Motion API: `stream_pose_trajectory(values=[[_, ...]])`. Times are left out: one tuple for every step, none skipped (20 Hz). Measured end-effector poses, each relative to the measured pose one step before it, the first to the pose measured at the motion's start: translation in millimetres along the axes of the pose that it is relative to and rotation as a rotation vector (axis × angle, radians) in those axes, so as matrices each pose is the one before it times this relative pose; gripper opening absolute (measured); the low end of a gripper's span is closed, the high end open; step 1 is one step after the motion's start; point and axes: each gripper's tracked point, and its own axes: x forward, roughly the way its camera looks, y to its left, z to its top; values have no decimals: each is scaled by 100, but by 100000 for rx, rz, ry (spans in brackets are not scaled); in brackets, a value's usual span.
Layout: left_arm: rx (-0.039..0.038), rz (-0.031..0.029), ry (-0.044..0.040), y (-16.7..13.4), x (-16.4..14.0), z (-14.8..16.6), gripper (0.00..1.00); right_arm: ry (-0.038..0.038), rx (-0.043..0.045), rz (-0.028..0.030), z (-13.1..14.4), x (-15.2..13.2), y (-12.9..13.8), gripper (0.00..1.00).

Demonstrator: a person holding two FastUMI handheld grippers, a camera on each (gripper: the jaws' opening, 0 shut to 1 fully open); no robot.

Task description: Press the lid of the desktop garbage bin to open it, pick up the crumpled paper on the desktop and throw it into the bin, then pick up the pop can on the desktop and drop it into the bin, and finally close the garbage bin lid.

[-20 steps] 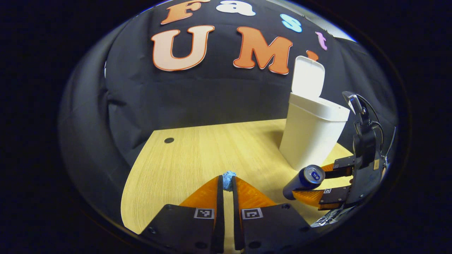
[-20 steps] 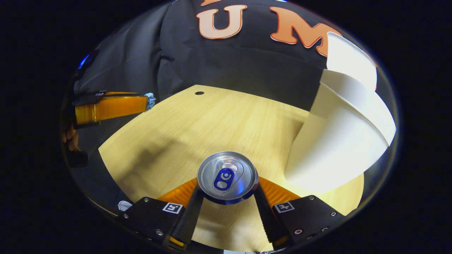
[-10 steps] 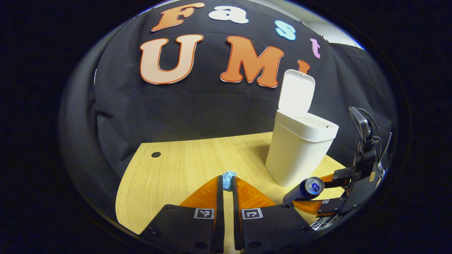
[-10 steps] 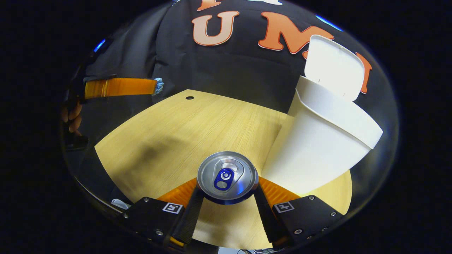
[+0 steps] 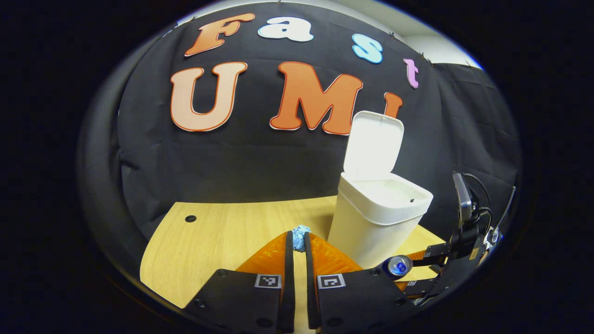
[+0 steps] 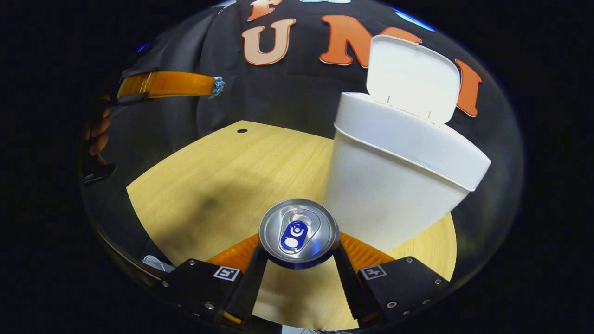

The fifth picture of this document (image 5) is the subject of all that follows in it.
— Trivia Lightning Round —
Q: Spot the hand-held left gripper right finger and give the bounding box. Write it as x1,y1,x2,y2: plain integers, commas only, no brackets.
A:
304,232,409,334

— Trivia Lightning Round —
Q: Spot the white desktop garbage bin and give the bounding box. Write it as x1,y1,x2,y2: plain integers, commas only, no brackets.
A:
327,110,434,270

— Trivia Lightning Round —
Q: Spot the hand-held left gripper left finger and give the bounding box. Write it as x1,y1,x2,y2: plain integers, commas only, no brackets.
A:
183,231,296,334

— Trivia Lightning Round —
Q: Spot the wooden desktop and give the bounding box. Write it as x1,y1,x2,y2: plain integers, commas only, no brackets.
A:
139,196,448,334

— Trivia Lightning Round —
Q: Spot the black backdrop cloth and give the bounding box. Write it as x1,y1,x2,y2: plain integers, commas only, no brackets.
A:
79,2,523,279

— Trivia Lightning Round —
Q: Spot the silver pop can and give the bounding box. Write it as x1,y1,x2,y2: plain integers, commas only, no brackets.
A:
381,254,413,279

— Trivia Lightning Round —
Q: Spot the blue paper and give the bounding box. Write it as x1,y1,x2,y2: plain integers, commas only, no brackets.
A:
291,225,311,252

